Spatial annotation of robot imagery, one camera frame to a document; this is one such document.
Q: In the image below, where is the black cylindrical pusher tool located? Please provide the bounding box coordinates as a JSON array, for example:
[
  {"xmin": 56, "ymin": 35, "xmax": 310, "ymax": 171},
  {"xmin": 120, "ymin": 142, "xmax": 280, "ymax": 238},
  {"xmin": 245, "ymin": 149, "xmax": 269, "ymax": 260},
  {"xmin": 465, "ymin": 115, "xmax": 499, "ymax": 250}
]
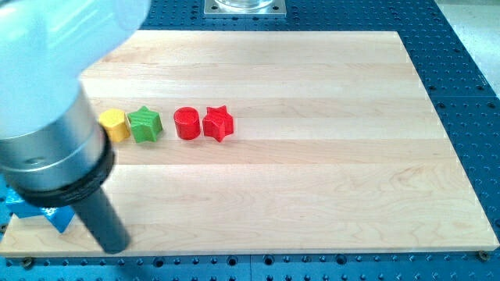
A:
[{"xmin": 12, "ymin": 128, "xmax": 130, "ymax": 254}]

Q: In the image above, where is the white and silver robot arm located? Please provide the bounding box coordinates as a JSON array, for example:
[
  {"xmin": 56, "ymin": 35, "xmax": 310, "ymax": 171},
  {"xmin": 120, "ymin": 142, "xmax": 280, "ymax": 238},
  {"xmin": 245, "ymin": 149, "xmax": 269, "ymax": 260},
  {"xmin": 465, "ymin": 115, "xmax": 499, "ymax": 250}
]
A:
[{"xmin": 1, "ymin": 0, "xmax": 151, "ymax": 254}]

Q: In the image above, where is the blue triangle block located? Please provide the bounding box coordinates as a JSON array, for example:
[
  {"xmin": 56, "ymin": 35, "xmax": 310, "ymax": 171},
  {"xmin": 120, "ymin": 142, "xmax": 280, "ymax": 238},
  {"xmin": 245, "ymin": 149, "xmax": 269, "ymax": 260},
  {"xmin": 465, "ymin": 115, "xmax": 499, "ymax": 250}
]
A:
[{"xmin": 5, "ymin": 188, "xmax": 74, "ymax": 233}]

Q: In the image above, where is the green star block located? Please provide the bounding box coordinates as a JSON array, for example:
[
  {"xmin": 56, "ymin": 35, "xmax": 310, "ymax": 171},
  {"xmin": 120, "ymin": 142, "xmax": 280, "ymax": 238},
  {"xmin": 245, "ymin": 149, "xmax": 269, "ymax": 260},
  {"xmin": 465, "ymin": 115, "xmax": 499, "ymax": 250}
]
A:
[{"xmin": 127, "ymin": 106, "xmax": 163, "ymax": 143}]

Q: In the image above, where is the red star block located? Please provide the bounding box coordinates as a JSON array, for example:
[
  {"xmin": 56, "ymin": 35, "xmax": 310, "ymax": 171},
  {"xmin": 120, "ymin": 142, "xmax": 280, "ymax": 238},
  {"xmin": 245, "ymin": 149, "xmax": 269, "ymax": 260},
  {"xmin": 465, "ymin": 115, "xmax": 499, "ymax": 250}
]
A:
[{"xmin": 202, "ymin": 105, "xmax": 234, "ymax": 142}]

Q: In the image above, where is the yellow hexagon block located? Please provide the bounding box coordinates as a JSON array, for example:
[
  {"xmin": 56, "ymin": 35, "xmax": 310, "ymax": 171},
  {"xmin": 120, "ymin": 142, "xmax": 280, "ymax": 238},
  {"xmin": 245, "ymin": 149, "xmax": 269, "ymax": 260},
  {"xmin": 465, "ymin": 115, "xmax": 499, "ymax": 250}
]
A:
[{"xmin": 98, "ymin": 108, "xmax": 130, "ymax": 142}]

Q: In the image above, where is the red cylinder block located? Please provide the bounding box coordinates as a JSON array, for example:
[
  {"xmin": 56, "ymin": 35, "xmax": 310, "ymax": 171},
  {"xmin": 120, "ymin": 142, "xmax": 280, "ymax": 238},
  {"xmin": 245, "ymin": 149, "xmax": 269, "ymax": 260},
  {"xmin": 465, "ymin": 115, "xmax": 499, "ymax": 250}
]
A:
[{"xmin": 173, "ymin": 107, "xmax": 201, "ymax": 141}]

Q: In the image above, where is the light wooden board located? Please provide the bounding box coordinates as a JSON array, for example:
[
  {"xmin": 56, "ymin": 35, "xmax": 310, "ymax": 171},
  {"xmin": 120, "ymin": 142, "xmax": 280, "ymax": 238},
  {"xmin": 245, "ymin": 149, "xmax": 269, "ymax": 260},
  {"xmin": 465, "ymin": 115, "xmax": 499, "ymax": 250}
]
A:
[{"xmin": 0, "ymin": 30, "xmax": 500, "ymax": 258}]

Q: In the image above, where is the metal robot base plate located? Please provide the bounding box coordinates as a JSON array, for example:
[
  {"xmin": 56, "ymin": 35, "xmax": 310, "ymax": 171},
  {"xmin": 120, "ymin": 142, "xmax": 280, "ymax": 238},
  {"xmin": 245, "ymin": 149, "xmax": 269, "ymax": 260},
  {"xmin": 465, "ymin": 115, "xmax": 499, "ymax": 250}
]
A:
[{"xmin": 203, "ymin": 0, "xmax": 287, "ymax": 17}]

